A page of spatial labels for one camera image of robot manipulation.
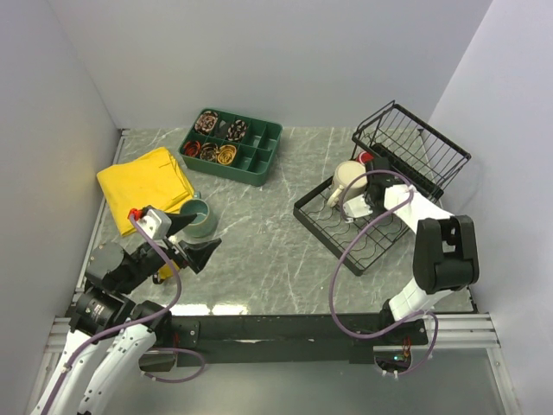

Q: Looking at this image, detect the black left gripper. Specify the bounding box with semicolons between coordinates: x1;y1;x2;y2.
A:
118;212;220;294

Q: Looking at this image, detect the teal glazed stoneware mug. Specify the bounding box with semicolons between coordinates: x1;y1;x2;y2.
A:
180;194;218;239

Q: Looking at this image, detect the red enamel mug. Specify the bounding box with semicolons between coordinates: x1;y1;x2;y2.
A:
355;151;374;164

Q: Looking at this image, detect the cream floral mug green inside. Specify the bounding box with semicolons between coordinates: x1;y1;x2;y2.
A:
327;160;367;208

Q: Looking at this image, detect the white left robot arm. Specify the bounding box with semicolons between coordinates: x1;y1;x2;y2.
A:
32;206;221;414

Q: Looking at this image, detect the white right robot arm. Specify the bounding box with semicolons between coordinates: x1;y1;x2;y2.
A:
364;157;480;344

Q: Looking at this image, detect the yellow cup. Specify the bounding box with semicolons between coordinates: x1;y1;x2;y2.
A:
156;265;180;284

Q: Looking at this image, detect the yellow folded cloth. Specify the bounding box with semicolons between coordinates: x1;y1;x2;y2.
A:
97;147;194;237

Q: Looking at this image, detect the brown speckled rolled tie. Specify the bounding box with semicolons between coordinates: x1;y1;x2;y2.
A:
199;143;219;163

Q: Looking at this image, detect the orange black rolled tie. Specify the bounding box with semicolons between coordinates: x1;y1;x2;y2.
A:
182;140;201;157

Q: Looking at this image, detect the yellow gold rolled tie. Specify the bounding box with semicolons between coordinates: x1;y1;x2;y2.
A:
216;144;238;166

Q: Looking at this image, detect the green divided organizer tray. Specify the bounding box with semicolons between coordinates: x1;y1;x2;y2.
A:
179;108;283;187

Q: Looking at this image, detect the black white rolled tie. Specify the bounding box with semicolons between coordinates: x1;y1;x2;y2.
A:
226;118;249;143

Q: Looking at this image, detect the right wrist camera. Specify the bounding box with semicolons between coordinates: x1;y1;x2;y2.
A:
342;195;373;223

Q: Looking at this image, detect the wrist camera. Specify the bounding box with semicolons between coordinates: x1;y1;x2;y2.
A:
342;195;373;223
128;207;171;240

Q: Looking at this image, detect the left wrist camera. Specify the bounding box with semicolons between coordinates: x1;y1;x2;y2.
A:
128;207;171;240

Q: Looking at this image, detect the black wire dish rack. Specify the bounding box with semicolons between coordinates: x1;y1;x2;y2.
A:
293;101;472;278

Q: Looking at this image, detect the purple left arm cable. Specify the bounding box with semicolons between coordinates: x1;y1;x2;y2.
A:
34;214;207;415

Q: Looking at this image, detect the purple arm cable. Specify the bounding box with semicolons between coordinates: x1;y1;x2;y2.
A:
34;214;207;415
329;169;440;380

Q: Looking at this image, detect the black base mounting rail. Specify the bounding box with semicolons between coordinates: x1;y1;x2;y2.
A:
158;314;429;364

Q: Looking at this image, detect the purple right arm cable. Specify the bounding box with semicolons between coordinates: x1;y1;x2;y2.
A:
329;169;440;380

